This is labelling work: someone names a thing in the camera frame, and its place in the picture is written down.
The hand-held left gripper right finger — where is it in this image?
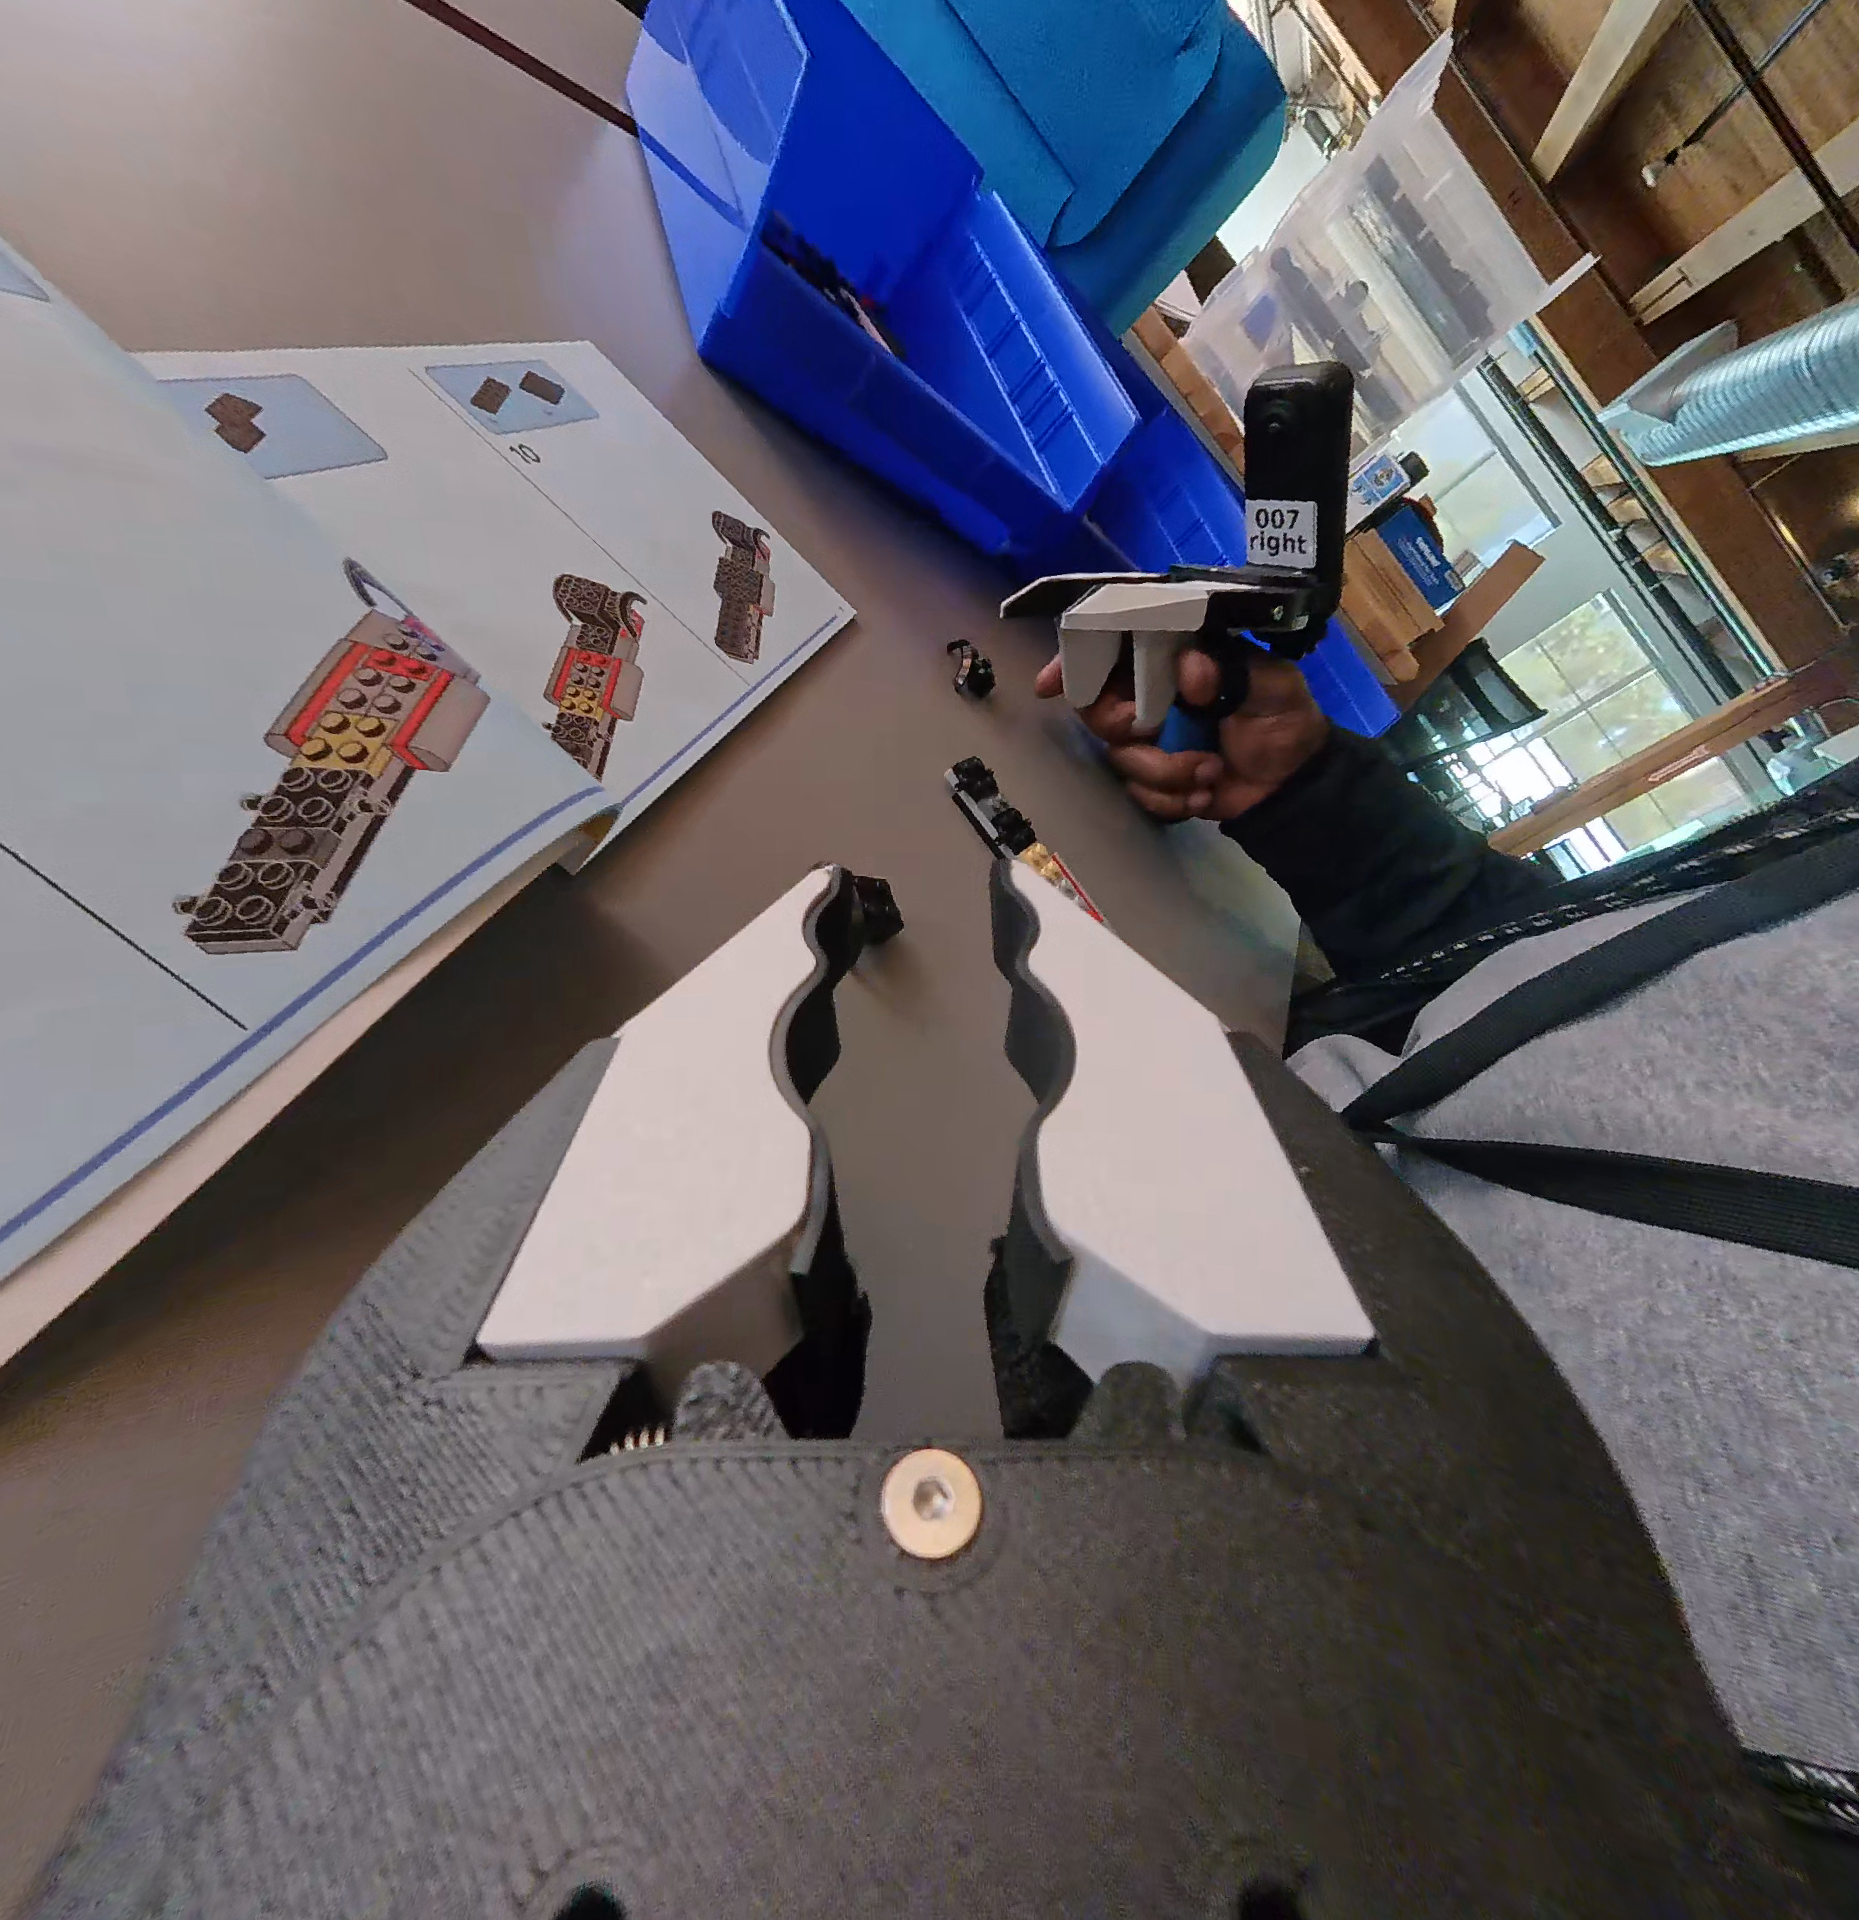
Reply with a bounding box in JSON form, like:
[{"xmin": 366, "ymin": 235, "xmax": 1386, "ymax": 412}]
[{"xmin": 991, "ymin": 858, "xmax": 1380, "ymax": 1420}]

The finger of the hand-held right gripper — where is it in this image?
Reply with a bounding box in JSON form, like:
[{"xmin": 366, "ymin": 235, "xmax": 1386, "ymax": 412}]
[
  {"xmin": 1054, "ymin": 586, "xmax": 1221, "ymax": 710},
  {"xmin": 1003, "ymin": 571, "xmax": 1183, "ymax": 622}
]

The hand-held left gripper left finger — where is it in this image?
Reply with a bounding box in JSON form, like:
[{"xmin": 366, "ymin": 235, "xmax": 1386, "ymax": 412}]
[{"xmin": 479, "ymin": 862, "xmax": 871, "ymax": 1373}]

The grey red toy brick model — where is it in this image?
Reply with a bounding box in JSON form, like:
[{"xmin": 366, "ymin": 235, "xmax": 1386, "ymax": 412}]
[{"xmin": 948, "ymin": 759, "xmax": 1111, "ymax": 923}]

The person's right forearm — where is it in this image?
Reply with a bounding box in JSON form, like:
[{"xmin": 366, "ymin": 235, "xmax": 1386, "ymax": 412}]
[{"xmin": 1221, "ymin": 736, "xmax": 1560, "ymax": 1037}]

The grey-brown desk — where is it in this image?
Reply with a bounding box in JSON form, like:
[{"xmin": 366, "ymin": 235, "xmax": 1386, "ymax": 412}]
[{"xmin": 0, "ymin": 0, "xmax": 1305, "ymax": 1802}]

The person's right hand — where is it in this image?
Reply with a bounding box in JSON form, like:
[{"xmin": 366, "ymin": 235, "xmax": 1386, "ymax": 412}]
[{"xmin": 1037, "ymin": 656, "xmax": 1329, "ymax": 820}]

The blue plastic bin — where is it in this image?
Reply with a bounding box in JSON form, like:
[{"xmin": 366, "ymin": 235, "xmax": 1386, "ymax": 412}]
[
  {"xmin": 627, "ymin": 0, "xmax": 1136, "ymax": 560},
  {"xmin": 1084, "ymin": 412, "xmax": 1402, "ymax": 741}
]

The small blue cardboard box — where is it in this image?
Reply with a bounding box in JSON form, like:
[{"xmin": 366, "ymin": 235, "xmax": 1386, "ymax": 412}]
[{"xmin": 1380, "ymin": 503, "xmax": 1463, "ymax": 594}]

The clear plastic organizer box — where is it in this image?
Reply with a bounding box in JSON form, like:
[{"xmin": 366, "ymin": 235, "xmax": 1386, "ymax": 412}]
[{"xmin": 1178, "ymin": 29, "xmax": 1599, "ymax": 452}]

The teal plastic bin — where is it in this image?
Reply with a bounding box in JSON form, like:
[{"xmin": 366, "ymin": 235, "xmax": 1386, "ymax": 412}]
[{"xmin": 841, "ymin": 0, "xmax": 1290, "ymax": 344}]

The pile of mixed toy bricks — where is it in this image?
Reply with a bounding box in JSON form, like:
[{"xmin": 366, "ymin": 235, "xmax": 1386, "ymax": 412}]
[{"xmin": 755, "ymin": 208, "xmax": 906, "ymax": 362}]

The brick instruction booklet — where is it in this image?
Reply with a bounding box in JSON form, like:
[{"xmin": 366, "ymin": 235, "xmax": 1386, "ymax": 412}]
[{"xmin": 0, "ymin": 208, "xmax": 858, "ymax": 1399}]

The black white braided cord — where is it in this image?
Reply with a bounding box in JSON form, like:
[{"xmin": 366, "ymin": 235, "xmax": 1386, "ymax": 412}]
[{"xmin": 1380, "ymin": 806, "xmax": 1859, "ymax": 986}]

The silver spiral air duct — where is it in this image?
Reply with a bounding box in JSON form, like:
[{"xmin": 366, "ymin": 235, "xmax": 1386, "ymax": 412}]
[{"xmin": 1594, "ymin": 284, "xmax": 1859, "ymax": 467}]

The black bag strap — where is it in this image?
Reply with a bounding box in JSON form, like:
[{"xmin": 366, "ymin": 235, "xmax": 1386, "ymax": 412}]
[
  {"xmin": 1392, "ymin": 1137, "xmax": 1859, "ymax": 1278},
  {"xmin": 1340, "ymin": 820, "xmax": 1859, "ymax": 1131}
]

